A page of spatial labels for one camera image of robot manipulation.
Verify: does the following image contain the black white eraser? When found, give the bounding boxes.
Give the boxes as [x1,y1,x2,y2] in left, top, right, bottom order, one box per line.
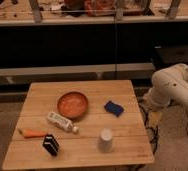
[43,134,59,156]

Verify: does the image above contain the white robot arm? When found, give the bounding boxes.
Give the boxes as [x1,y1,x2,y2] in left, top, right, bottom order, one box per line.
[144,63,188,111]

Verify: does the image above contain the black cables on floor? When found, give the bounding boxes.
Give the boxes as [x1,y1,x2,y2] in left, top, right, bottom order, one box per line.
[138,96,161,154]

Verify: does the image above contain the white ceramic cup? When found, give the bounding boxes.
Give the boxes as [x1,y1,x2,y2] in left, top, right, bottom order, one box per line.
[98,128,113,153]

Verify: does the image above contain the orange bowl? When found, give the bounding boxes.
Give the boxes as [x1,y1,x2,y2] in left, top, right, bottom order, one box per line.
[57,91,88,119]

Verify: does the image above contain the long workbench shelf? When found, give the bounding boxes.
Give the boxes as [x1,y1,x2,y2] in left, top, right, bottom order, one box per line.
[0,0,188,26]

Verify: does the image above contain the black box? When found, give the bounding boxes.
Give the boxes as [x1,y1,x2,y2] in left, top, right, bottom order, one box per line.
[153,45,188,69]

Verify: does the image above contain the white plastic bottle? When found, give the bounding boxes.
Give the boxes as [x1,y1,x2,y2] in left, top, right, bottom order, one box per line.
[46,112,79,134]

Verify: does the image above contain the blue sponge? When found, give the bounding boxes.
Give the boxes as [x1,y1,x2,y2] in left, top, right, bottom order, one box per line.
[104,101,124,117]

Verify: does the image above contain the wooden folding table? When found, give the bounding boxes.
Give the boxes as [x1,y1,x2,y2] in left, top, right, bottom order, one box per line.
[3,80,154,171]

